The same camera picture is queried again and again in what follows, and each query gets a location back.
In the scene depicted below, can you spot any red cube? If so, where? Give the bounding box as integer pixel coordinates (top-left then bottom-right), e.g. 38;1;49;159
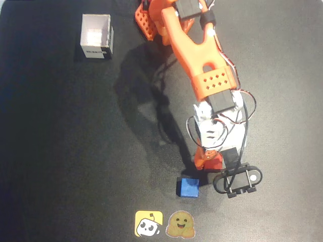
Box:
203;157;223;172

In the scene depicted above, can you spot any blue cube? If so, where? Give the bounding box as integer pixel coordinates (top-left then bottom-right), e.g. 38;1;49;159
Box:
176;177;200;199

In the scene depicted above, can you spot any white cardboard box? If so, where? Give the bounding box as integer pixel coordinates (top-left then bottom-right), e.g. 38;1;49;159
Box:
80;14;114;60

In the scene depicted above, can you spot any hugging face emoji sticker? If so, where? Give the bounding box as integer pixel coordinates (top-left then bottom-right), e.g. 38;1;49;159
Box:
165;210;196;239

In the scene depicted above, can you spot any yellow robot face sticker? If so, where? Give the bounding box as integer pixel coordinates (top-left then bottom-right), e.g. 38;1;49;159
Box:
134;210;164;237

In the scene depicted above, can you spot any black table mat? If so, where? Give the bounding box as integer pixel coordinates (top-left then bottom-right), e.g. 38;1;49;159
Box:
0;0;323;242

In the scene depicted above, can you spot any black camera cable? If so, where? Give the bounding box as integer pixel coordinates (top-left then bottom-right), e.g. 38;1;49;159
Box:
226;100;250;189

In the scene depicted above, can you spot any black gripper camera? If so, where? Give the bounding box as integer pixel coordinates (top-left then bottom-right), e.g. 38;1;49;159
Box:
213;162;263;200

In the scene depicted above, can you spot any white red servo wire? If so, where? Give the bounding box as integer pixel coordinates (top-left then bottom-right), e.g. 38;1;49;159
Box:
201;0;257;127

